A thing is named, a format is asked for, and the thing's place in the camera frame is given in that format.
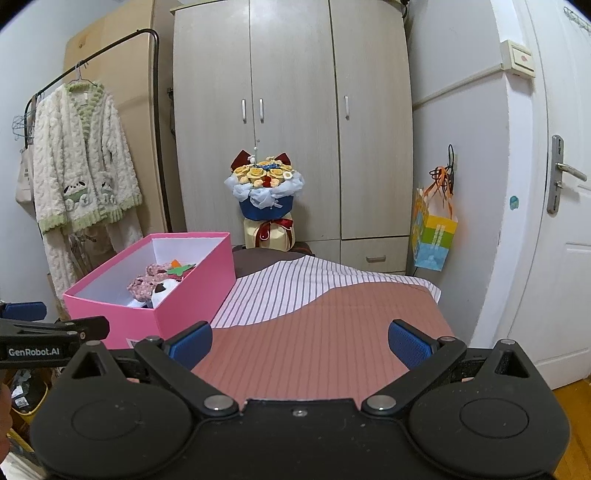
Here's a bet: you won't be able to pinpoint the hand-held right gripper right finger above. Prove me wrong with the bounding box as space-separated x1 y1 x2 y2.
361 319 541 418

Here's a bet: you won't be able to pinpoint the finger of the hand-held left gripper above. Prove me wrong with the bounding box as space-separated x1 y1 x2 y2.
0 302 47 322
0 316 111 341

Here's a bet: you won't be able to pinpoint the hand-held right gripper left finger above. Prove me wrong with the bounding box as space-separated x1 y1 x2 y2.
60 322 242 418

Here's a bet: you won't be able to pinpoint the pink cardboard box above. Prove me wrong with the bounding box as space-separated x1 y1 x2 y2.
62 232 238 350

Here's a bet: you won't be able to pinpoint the white plush cat toy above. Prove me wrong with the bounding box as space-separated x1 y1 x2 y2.
129 277 186 309

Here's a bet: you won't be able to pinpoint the pink floral cloth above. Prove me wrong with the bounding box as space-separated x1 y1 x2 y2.
126 261 174 301

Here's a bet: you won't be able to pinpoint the plush fruit with green leaves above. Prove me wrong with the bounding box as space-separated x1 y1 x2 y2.
165 259 197 278

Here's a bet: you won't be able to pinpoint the yellow bucket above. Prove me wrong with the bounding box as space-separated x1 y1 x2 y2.
10 368 49 414

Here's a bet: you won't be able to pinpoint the cream fleece robe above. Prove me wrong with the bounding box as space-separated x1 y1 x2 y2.
43 211 144 302

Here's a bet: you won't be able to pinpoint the striped pink bed blanket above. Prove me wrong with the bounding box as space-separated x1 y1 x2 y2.
191 242 456 403

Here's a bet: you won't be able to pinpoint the colourful paper gift bag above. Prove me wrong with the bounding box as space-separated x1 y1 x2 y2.
410 177 459 272

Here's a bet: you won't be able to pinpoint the beige tote bag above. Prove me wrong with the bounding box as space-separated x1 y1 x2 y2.
15 148 37 206

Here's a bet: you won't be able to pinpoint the white door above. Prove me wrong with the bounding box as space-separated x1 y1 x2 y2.
491 0 591 391

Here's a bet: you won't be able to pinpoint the cream knitted cardigan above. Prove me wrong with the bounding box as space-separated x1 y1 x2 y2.
32 79 143 234

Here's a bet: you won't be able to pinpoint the yellow flower bouquet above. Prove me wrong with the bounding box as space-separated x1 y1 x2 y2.
224 145 307 222

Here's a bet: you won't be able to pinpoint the black clothes rack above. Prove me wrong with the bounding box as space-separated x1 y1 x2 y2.
25 28 173 234

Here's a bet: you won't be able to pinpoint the tall beige cabinet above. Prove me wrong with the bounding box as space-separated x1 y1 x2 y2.
63 0 175 234

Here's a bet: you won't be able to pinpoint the light wooden wardrobe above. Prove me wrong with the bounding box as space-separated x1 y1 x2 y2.
171 0 414 274

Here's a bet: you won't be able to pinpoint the wire clothes hangers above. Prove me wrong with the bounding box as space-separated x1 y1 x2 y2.
11 112 36 142

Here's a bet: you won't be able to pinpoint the black wall hook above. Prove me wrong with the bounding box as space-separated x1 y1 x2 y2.
429 143 458 193

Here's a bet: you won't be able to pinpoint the silver door handle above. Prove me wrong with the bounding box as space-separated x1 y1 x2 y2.
546 134 588 215

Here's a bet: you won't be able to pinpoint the beige light switch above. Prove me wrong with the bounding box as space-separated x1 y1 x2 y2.
501 39 537 79

